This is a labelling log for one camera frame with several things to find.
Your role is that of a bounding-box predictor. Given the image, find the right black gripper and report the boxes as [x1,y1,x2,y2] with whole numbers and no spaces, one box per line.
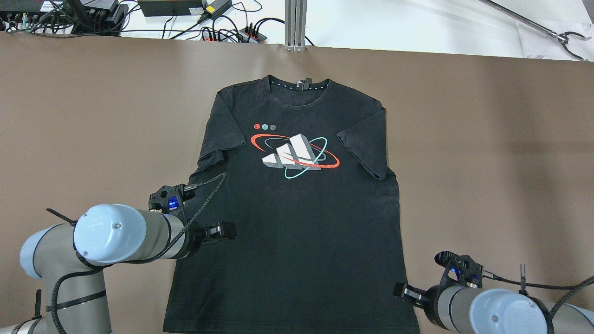
[393,283,441,327]

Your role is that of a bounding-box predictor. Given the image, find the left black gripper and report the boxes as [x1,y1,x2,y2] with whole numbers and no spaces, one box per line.
[182,222,236,258]

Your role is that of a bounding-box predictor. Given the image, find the black graphic t-shirt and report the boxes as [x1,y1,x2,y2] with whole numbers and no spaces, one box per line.
[163,75,420,334]

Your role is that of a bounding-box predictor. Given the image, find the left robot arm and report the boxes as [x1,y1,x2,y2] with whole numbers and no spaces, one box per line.
[1,204,236,334]

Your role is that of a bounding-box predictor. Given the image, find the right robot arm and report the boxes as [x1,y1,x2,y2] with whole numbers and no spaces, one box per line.
[393,283,594,334]

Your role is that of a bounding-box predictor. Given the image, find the red power strip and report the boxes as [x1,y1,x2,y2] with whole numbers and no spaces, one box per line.
[195,27,269,44]

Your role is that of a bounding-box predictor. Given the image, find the black power adapter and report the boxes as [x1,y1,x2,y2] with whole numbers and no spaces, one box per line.
[197,0,232,24]

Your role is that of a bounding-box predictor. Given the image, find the green-tipped reacher grabber tool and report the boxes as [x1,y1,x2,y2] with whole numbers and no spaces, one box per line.
[480,0,592,61]

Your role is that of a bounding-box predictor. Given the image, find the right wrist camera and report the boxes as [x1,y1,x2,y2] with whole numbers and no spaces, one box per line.
[433,251,483,289]

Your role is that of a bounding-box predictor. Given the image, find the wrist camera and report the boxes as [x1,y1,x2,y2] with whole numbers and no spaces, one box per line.
[148,184,198,221]
[433,251,483,289]

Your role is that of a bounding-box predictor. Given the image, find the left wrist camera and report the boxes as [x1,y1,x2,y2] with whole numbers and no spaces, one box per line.
[148,184,198,221]

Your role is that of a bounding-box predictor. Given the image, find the aluminium frame post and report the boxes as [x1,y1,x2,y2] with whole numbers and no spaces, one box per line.
[284,0,307,51]

